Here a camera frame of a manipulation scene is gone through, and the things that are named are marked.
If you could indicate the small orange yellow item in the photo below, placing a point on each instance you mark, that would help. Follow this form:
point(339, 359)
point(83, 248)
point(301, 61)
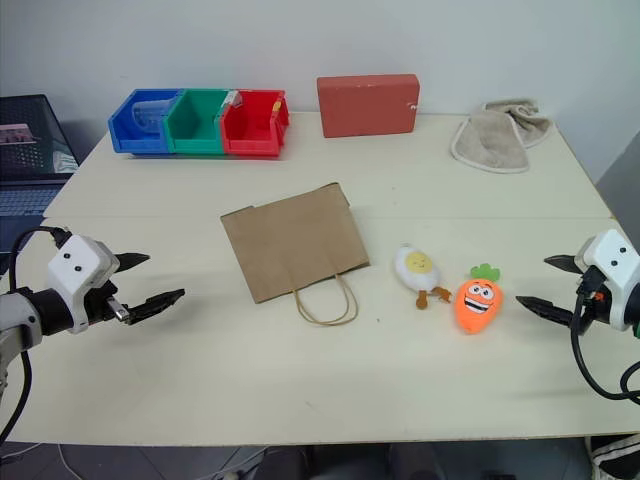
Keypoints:
point(276, 105)

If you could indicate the beige folded towel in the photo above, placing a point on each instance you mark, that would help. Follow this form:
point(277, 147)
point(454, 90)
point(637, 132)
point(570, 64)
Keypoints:
point(492, 145)

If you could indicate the green plastic storage bin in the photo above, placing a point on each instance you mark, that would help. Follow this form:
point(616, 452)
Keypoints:
point(195, 143)

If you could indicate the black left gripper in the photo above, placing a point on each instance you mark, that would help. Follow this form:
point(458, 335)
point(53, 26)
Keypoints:
point(97, 307)

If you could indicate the egg plush toy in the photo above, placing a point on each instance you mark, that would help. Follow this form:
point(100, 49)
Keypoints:
point(417, 268)

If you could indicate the dark open laptop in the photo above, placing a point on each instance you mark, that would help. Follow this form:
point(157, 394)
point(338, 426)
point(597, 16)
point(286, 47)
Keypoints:
point(30, 150)

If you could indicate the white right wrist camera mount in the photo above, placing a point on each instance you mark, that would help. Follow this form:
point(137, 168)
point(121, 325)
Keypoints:
point(613, 270)

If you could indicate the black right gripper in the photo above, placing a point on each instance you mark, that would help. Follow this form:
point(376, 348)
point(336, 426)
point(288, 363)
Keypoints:
point(595, 306)

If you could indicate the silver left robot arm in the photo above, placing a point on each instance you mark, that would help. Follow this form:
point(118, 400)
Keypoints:
point(16, 316)

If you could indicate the blue plastic storage bin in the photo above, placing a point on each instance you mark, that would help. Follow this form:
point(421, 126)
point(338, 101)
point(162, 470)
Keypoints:
point(135, 143)

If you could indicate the orange carrot plush toy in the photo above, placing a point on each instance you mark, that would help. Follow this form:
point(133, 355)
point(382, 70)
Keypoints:
point(475, 306)

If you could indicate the small clear plastic packet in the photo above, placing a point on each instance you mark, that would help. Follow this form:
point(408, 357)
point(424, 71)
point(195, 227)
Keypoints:
point(233, 99)

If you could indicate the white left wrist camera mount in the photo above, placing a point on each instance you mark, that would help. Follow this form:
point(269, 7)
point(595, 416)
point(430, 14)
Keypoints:
point(75, 270)

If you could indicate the red rectangular box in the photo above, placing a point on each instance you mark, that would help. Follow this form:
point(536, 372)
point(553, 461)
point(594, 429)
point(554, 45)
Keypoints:
point(367, 107)

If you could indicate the clear plastic measuring cup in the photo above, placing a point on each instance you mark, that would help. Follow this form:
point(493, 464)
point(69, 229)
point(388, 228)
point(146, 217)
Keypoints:
point(147, 118)

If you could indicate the red plastic storage bin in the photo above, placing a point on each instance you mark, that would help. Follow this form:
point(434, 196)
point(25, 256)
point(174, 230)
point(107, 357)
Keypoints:
point(250, 145)

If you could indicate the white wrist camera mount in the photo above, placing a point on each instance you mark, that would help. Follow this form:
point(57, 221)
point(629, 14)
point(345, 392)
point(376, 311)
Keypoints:
point(75, 270)
point(613, 270)

